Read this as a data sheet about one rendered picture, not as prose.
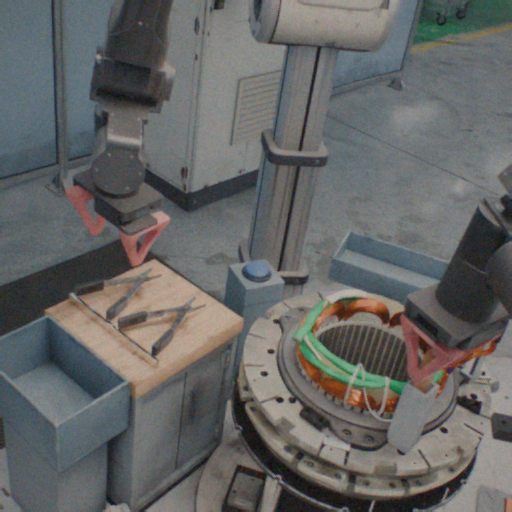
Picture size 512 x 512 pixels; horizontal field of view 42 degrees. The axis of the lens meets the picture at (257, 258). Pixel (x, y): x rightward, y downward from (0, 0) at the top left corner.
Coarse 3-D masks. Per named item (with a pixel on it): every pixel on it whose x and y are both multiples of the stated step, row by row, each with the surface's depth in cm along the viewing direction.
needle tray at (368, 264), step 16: (352, 240) 121; (368, 240) 120; (336, 256) 114; (352, 256) 121; (368, 256) 122; (384, 256) 120; (400, 256) 119; (416, 256) 118; (336, 272) 113; (352, 272) 112; (368, 272) 111; (384, 272) 118; (400, 272) 119; (416, 272) 119; (432, 272) 118; (368, 288) 112; (384, 288) 111; (400, 288) 110; (416, 288) 109; (400, 304) 112
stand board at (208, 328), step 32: (160, 288) 99; (192, 288) 100; (64, 320) 90; (160, 320) 93; (192, 320) 94; (224, 320) 95; (96, 352) 86; (128, 352) 87; (160, 352) 88; (192, 352) 89
